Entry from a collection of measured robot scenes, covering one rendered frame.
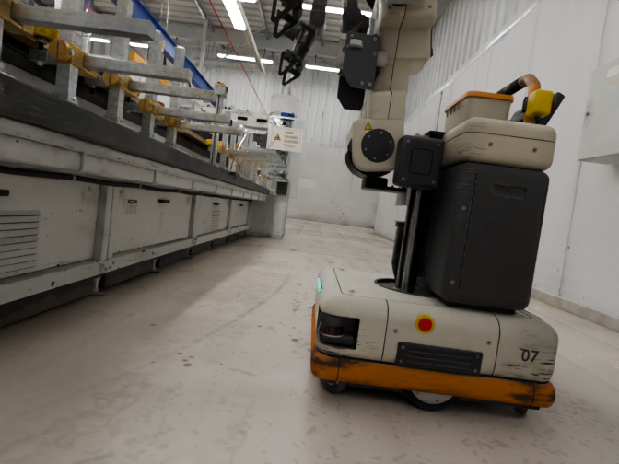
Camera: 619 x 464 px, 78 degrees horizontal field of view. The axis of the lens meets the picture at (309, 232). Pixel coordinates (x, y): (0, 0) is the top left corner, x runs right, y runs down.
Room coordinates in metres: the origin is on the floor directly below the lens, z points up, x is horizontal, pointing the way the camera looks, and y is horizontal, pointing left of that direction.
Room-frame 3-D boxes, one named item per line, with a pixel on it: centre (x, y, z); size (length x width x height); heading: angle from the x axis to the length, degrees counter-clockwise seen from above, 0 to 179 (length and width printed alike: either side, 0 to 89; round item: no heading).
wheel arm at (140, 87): (1.32, 0.59, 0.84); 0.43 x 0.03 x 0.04; 90
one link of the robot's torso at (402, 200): (1.25, -0.22, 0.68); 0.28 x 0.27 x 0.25; 0
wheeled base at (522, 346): (1.32, -0.39, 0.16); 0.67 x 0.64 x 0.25; 90
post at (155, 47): (1.53, 0.69, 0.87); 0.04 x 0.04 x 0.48; 0
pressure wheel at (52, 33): (1.07, 0.79, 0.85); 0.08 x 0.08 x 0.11
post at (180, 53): (1.78, 0.69, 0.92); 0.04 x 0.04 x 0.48; 0
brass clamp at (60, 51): (1.06, 0.69, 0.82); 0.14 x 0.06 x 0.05; 0
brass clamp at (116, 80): (1.31, 0.69, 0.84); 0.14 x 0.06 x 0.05; 0
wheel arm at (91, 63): (1.07, 0.60, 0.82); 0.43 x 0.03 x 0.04; 90
